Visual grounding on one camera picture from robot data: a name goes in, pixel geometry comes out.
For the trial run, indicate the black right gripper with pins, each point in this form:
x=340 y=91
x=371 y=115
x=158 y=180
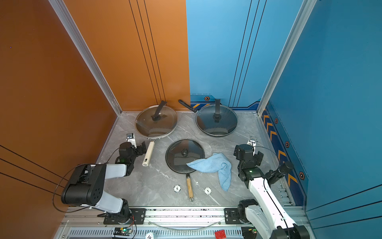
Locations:
x=258 y=158

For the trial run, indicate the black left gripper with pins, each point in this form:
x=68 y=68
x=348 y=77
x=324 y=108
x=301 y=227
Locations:
x=140 y=151

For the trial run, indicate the light blue cloth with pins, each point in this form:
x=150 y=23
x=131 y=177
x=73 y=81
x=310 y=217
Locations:
x=217 y=163

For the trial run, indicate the glass lid with black knob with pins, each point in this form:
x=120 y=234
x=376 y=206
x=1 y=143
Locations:
x=185 y=155

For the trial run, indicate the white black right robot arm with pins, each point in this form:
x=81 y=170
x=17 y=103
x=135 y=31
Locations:
x=265 y=212

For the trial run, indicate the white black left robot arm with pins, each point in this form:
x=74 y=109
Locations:
x=86 y=185

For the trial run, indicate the white round marker right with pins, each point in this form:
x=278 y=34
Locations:
x=207 y=191

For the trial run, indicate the white round marker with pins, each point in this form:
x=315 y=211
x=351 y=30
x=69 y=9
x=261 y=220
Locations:
x=207 y=191
x=177 y=188

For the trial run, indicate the white round marker left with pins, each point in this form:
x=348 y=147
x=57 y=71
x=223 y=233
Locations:
x=177 y=188

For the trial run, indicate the green circuit board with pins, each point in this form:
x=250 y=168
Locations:
x=122 y=232

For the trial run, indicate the red block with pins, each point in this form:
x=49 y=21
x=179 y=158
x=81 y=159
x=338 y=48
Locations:
x=220 y=234

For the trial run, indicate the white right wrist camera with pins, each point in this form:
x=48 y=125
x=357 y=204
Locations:
x=252 y=141

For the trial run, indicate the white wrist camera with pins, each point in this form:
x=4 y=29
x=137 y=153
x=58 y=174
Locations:
x=131 y=138
x=252 y=141

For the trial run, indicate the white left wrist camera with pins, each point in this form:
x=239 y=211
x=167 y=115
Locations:
x=131 y=138

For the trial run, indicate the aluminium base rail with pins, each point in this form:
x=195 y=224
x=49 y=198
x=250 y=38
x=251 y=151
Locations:
x=169 y=217

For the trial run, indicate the aluminium corner post right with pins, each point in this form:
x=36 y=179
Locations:
x=301 y=19

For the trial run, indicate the aluminium corner post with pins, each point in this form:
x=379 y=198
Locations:
x=74 y=33
x=301 y=19

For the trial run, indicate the aluminium corner post left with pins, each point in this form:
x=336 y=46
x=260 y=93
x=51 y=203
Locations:
x=74 y=33

